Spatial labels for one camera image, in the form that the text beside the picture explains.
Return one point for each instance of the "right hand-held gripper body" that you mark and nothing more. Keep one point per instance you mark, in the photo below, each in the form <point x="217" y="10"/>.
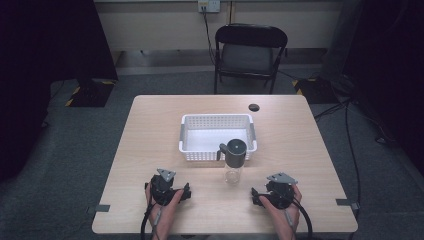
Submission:
<point x="280" y="194"/>

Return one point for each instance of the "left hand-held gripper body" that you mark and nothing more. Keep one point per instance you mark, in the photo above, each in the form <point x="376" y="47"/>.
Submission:
<point x="161" y="191"/>

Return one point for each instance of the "person's right hand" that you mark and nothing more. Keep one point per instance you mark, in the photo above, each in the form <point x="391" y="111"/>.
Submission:
<point x="283" y="215"/>

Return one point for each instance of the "person's left hand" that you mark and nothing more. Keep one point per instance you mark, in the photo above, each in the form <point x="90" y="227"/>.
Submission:
<point x="166" y="213"/>

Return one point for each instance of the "clear bottle with dark lid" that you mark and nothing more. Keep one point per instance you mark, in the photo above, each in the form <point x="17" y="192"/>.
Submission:
<point x="234" y="160"/>

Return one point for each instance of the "grey tape strip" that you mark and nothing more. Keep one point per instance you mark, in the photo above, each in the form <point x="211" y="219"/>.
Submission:
<point x="346" y="202"/>
<point x="98" y="208"/>

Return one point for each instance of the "white plastic basket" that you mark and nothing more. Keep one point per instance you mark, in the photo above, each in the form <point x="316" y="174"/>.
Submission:
<point x="206" y="138"/>

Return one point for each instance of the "black table grommet cap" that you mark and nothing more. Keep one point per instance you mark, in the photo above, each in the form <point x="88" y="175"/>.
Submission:
<point x="254" y="107"/>

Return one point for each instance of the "black stand base yellow stripes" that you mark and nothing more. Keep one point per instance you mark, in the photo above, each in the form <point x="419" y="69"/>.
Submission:
<point x="90" y="93"/>
<point x="315" y="90"/>

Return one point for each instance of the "black folding chair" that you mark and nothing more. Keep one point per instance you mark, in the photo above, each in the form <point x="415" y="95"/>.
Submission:
<point x="248" y="56"/>

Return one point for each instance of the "dark curtain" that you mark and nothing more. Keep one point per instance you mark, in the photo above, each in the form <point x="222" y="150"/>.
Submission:
<point x="40" y="66"/>
<point x="386" y="66"/>

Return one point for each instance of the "white wall outlet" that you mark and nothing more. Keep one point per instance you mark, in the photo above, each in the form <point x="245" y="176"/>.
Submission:
<point x="209" y="6"/>

